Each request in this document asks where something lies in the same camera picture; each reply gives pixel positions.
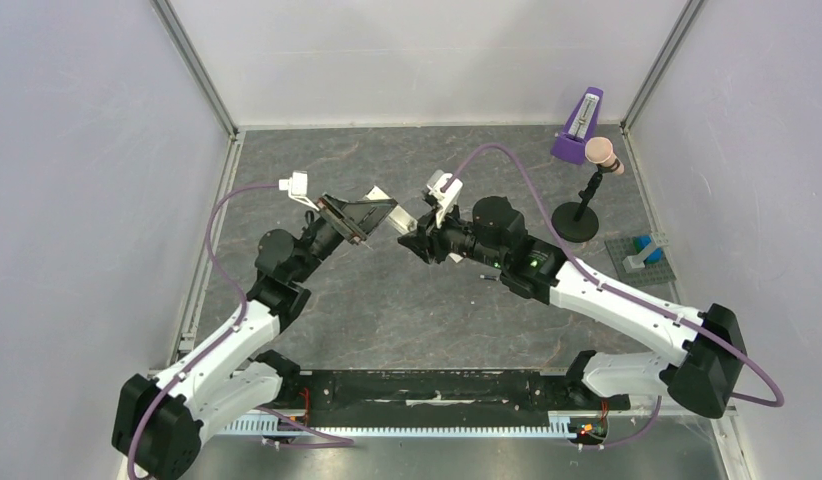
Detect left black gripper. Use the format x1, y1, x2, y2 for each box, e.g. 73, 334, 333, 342
292, 192, 397, 284

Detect white remote control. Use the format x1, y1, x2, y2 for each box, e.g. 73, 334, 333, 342
363, 185, 419, 236

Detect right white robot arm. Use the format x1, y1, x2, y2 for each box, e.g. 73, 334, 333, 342
398, 196, 746, 419

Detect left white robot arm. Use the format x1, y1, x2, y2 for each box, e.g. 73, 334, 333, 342
112, 194, 398, 479

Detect black stand with pink head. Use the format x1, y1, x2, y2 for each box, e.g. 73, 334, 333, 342
551, 137, 625, 243

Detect purple metronome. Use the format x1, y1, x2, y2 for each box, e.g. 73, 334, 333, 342
550, 87, 604, 165

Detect blue and grey bricks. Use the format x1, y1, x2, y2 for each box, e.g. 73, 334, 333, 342
623, 232, 669, 273

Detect grey brick baseplate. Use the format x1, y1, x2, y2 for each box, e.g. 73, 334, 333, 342
605, 233, 676, 287

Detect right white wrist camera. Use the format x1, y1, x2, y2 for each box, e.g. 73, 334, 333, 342
426, 170, 463, 227

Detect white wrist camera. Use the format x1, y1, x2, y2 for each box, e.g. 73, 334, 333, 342
278, 170, 319, 210
426, 170, 463, 227

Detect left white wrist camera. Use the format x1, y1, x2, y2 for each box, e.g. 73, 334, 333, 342
278, 170, 319, 210

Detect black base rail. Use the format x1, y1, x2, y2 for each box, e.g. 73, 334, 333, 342
255, 350, 631, 427

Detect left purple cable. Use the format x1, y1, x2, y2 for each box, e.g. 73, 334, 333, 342
126, 184, 356, 480

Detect purple cable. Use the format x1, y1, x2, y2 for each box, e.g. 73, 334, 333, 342
126, 184, 356, 480
447, 142, 785, 452

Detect white slotted cable duct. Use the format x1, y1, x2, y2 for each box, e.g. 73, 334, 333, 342
219, 411, 607, 441

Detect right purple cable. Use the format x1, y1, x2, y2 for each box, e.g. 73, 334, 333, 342
447, 142, 785, 452

